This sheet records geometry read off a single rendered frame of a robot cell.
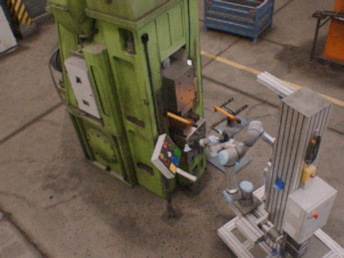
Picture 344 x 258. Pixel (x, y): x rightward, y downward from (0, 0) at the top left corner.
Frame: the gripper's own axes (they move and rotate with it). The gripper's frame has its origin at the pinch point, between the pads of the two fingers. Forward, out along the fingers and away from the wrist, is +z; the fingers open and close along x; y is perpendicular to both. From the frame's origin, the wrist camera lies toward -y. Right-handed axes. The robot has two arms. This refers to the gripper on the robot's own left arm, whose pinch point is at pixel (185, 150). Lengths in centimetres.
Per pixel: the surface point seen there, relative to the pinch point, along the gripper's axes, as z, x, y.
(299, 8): -71, -551, -163
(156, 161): 13.2, 27.1, 19.5
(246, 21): 2, -404, -73
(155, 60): -17, -30, 86
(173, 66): -15, -55, 62
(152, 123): 21.0, -13.9, 34.2
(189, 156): 26, -32, -36
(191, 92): -14, -53, 28
